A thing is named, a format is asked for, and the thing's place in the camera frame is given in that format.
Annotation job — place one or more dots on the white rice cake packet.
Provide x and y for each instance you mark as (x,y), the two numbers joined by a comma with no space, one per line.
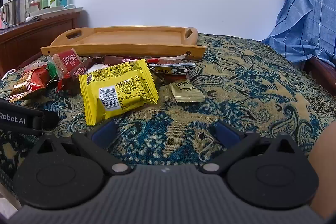
(97,68)

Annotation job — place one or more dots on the paisley blanket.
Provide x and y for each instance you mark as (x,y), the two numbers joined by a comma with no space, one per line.
(236,87)

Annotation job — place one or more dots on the wooden cabinet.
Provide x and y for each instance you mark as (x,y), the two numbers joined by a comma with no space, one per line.
(26,40)

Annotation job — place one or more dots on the small beige snack packet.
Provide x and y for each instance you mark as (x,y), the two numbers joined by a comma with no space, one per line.
(186,91)

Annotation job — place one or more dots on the green snack packet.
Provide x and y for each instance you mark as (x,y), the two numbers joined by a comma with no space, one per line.
(53,71)

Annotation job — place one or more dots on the pink snack packet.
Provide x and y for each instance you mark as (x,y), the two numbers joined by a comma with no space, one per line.
(34,66)

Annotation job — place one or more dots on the red brown bar packet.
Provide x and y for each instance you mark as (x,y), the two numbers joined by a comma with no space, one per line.
(118,59)

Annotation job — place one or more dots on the yellow snack packet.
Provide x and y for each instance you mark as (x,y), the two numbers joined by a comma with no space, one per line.
(118,90)

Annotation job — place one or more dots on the red gold snack packet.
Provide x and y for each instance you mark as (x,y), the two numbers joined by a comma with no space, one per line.
(26,85)

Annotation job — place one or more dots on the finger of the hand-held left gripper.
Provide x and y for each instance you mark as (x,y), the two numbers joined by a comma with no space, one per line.
(51,121)

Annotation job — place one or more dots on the maroon pouch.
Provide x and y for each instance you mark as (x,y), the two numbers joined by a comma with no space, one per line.
(29,62)

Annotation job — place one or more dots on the dark wooden rail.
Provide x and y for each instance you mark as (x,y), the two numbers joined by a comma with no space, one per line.
(320,74)

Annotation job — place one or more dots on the brown white snack packet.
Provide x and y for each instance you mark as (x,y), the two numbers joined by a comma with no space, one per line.
(173,68)

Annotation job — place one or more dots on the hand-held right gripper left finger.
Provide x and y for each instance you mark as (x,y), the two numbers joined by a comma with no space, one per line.
(105,133)

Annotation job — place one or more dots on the red biscuit packet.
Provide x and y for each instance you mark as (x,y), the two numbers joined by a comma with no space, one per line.
(160,60)
(68,60)

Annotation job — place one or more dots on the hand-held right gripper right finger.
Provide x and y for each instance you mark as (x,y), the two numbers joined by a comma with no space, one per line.
(227,134)

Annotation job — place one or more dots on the blue plaid shirt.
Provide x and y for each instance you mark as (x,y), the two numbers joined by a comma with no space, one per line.
(307,8)

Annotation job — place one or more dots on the brown candy wrapper red ends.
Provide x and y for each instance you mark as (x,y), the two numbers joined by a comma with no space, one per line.
(76,76)

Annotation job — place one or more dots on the white scoop cup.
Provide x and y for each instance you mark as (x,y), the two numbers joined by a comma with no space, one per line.
(69,6)

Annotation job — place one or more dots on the white plastic tray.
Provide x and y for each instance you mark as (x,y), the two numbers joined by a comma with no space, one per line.
(56,12)

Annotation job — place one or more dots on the wooden tray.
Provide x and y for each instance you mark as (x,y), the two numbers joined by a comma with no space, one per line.
(123,41)

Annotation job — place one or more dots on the metal mug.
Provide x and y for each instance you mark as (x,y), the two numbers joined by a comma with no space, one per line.
(15,11)

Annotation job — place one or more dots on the glass jar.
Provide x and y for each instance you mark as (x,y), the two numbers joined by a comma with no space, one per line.
(34,5)

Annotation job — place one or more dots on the person's bare leg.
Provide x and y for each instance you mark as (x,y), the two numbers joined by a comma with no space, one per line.
(324,169)

